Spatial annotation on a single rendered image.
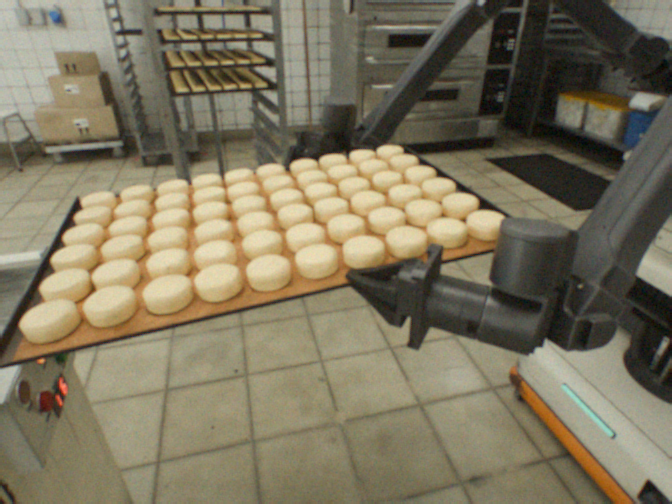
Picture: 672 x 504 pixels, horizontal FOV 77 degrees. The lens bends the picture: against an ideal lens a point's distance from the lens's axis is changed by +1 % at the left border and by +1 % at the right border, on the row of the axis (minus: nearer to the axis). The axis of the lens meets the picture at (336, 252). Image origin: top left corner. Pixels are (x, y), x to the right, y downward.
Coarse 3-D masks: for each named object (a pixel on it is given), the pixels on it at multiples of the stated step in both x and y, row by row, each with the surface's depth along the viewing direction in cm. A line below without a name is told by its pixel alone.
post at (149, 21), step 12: (144, 0) 142; (144, 12) 143; (156, 36) 148; (156, 48) 149; (156, 60) 151; (156, 72) 153; (168, 96) 158; (168, 108) 160; (168, 120) 162; (168, 132) 164; (180, 168) 172
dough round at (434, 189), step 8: (424, 184) 65; (432, 184) 65; (440, 184) 65; (448, 184) 64; (424, 192) 65; (432, 192) 63; (440, 192) 63; (448, 192) 63; (432, 200) 64; (440, 200) 64
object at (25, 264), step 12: (24, 252) 70; (36, 252) 70; (0, 264) 67; (12, 264) 68; (24, 264) 69; (36, 264) 69; (0, 276) 68; (12, 276) 69; (24, 276) 70; (0, 288) 69; (12, 288) 70; (24, 288) 71
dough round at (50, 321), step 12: (60, 300) 45; (36, 312) 43; (48, 312) 43; (60, 312) 43; (72, 312) 43; (24, 324) 42; (36, 324) 42; (48, 324) 42; (60, 324) 42; (72, 324) 43; (36, 336) 41; (48, 336) 42; (60, 336) 42
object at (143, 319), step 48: (192, 192) 73; (144, 240) 59; (192, 240) 58; (240, 240) 58; (384, 240) 55; (480, 240) 54; (144, 288) 49; (192, 288) 49; (288, 288) 48; (96, 336) 43
